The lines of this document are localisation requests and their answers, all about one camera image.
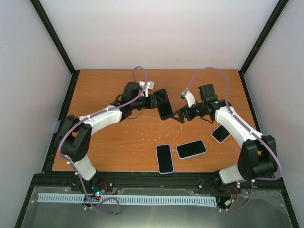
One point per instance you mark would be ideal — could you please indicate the metal sheet front panel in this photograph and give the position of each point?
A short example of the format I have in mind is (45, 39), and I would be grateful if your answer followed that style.
(266, 209)

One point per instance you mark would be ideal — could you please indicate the light blue slotted cable duct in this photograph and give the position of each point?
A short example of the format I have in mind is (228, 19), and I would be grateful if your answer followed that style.
(131, 200)

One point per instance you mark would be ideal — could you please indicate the phone in lilac case tilted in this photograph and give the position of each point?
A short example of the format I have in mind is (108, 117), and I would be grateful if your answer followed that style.
(191, 149)

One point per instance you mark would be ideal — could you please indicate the black frame post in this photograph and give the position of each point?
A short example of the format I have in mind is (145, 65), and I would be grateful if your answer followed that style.
(53, 35)
(274, 16)

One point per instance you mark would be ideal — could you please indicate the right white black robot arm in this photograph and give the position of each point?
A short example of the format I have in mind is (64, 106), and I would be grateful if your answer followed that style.
(257, 159)

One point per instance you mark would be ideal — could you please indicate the phone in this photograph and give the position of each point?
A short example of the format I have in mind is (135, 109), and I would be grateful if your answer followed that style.
(164, 159)
(220, 134)
(191, 149)

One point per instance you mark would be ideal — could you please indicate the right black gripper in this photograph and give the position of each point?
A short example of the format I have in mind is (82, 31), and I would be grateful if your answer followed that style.
(182, 117)

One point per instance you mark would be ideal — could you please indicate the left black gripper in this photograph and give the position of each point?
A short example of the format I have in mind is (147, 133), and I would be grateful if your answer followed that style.
(153, 104)

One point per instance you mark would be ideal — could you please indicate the left black frame post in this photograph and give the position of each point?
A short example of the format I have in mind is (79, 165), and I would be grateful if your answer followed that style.
(53, 35)

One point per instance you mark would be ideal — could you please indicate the right black frame post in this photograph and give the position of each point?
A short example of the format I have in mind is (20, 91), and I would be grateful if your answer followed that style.
(274, 16)

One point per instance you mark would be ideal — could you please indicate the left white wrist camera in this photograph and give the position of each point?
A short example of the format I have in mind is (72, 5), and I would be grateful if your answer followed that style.
(146, 87)

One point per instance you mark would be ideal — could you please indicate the black phone case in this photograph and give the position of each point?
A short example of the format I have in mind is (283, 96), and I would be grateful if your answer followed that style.
(166, 113)

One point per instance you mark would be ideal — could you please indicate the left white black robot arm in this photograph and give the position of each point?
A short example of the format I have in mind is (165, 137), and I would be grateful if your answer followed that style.
(74, 137)

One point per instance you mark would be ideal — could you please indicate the phone in pink case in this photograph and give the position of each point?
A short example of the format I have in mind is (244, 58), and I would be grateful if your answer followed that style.
(220, 134)

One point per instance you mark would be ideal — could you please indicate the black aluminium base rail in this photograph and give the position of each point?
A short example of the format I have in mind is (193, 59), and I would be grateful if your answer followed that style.
(207, 182)

